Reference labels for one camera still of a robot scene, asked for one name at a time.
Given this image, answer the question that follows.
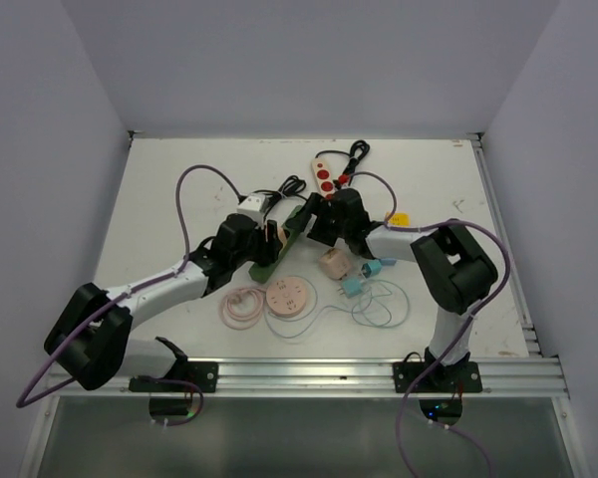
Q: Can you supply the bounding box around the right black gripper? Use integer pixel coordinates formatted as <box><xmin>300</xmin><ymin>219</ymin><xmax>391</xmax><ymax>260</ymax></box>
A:
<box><xmin>286</xmin><ymin>192</ymin><xmax>350</xmax><ymax>248</ymax></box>

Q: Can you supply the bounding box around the green power strip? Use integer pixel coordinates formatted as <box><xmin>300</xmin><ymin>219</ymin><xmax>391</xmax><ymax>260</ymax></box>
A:
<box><xmin>248</xmin><ymin>206</ymin><xmax>302</xmax><ymax>285</ymax></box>

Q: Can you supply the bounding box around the beige wooden power strip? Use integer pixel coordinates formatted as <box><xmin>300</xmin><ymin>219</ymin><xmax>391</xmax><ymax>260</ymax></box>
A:
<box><xmin>310</xmin><ymin>157</ymin><xmax>336</xmax><ymax>199</ymax></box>

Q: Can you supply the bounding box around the light pink cube adapter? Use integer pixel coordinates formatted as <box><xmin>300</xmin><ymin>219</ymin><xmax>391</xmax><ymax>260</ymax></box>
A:
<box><xmin>318</xmin><ymin>248</ymin><xmax>352</xmax><ymax>280</ymax></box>

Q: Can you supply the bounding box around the yellow cube adapter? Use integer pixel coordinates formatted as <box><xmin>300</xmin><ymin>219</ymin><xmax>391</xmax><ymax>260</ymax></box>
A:
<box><xmin>386</xmin><ymin>212</ymin><xmax>410</xmax><ymax>228</ymax></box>

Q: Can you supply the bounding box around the teal dual usb charger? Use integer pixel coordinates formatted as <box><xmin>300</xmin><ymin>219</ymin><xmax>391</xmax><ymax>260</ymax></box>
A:
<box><xmin>360</xmin><ymin>259</ymin><xmax>383</xmax><ymax>279</ymax></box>

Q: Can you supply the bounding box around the pink round socket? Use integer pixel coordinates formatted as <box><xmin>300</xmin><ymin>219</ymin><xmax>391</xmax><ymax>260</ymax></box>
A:
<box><xmin>265</xmin><ymin>276</ymin><xmax>308</xmax><ymax>319</ymax></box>

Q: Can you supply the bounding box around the light teal charger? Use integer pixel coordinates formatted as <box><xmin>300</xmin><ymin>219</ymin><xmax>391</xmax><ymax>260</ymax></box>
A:
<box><xmin>339</xmin><ymin>277</ymin><xmax>365</xmax><ymax>299</ymax></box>

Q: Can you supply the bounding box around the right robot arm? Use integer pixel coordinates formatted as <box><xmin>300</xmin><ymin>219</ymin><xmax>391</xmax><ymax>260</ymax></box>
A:
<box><xmin>288</xmin><ymin>188</ymin><xmax>501</xmax><ymax>391</ymax></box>

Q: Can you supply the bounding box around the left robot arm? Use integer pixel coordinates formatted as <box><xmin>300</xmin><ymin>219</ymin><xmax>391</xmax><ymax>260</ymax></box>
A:
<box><xmin>44</xmin><ymin>213</ymin><xmax>284</xmax><ymax>390</ymax></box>

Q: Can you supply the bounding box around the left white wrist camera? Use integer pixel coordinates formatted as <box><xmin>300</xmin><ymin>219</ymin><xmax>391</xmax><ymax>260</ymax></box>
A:
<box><xmin>236</xmin><ymin>192</ymin><xmax>269</xmax><ymax>223</ymax></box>

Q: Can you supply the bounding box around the pink socket cord with plug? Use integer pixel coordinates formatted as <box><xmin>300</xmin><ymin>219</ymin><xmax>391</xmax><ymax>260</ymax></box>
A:
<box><xmin>218</xmin><ymin>287</ymin><xmax>269</xmax><ymax>331</ymax></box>

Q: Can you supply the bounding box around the black cord of beige strip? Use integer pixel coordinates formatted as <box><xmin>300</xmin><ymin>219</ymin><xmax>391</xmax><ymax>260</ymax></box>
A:
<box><xmin>317</xmin><ymin>139</ymin><xmax>371</xmax><ymax>173</ymax></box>

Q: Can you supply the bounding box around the teal thin cable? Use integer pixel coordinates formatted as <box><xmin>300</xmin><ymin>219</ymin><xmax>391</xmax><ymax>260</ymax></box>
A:
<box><xmin>351</xmin><ymin>278</ymin><xmax>411</xmax><ymax>330</ymax></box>

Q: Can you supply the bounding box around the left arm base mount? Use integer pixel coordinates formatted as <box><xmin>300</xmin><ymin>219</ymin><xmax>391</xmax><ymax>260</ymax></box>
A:
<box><xmin>119</xmin><ymin>337</ymin><xmax>219</xmax><ymax>393</ymax></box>

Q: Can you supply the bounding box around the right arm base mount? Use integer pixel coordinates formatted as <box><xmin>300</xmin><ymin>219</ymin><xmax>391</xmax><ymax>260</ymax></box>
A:
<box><xmin>392</xmin><ymin>350</ymin><xmax>483</xmax><ymax>393</ymax></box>

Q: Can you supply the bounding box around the aluminium rail frame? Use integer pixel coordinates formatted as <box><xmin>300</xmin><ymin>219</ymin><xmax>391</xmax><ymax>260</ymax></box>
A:
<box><xmin>44</xmin><ymin>356</ymin><xmax>569</xmax><ymax>399</ymax></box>

